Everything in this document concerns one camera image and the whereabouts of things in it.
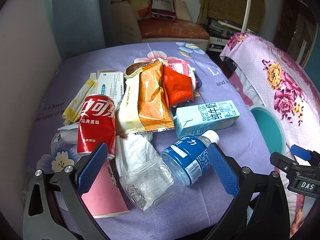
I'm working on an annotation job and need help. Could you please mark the blue label water bottle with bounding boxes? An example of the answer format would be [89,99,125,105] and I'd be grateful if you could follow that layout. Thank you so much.
[161,130,220,186]

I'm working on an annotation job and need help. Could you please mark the red cola can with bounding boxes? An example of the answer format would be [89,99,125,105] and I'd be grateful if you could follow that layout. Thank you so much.
[77,94,116,159]

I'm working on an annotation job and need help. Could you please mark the clear plastic container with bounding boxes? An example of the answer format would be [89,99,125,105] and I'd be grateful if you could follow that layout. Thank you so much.
[119,156,185,214]

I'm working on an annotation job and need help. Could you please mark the yellow white plastic wrapper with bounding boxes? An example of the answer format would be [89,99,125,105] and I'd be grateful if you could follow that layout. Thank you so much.
[62,73,97,126]

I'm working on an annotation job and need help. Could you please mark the white tissue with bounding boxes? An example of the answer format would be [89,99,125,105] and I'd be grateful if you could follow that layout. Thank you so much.
[115,133,157,177]

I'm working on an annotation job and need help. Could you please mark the blue white milk carton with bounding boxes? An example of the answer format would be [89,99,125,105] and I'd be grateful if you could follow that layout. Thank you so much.
[174,100,240,138]

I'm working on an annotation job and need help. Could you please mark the white bread wrapper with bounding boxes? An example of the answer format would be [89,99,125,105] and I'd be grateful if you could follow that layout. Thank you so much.
[116,62,149,136]

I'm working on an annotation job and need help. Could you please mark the orange snack wrapper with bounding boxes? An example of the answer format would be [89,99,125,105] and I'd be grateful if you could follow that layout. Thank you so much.
[138,61,174,132]

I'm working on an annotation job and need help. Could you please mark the white medicine box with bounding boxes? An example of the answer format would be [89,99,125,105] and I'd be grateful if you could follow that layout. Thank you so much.
[93,70,125,106]

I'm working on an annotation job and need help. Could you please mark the red foil snack packet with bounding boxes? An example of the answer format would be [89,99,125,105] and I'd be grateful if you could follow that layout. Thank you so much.
[162,66,194,108]

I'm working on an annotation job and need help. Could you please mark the pink white snack packet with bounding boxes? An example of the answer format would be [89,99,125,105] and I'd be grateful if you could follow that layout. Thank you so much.
[168,60,197,90]

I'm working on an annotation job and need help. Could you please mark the teal plastic trash bin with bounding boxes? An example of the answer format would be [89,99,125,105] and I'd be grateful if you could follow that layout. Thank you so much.
[249,105,286,154]

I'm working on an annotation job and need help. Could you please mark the purple floral bed sheet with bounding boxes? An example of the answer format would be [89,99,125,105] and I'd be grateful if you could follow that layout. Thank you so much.
[23,42,276,240]

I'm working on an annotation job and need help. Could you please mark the pink floral quilt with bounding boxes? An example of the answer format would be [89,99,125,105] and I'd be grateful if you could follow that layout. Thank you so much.
[219,32,320,238]

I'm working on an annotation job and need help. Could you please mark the white pole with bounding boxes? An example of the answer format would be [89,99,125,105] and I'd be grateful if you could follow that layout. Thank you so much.
[241,0,251,33]

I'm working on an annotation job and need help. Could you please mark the black white tv stand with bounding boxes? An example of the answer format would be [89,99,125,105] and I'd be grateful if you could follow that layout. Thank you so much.
[202,17,257,53]

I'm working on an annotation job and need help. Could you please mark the beige sofa orange cushion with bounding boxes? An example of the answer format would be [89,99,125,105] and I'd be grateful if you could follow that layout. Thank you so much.
[111,0,209,54]

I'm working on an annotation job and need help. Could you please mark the hennessy bottle shaped pillow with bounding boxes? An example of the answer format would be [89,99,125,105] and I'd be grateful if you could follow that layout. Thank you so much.
[149,0,177,21]

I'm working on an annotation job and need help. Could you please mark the yellow cartoon pillow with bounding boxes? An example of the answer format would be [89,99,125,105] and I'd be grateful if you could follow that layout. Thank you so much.
[129,0,151,20]

